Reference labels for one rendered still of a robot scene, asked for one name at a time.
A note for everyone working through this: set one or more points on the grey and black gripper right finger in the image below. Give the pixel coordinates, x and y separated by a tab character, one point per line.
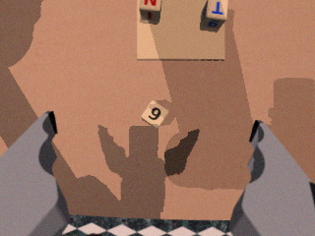
280	198

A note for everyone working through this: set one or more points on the tan mat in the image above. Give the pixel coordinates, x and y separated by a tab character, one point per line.
178	35

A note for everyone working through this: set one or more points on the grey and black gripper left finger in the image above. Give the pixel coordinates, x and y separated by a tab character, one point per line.
31	201

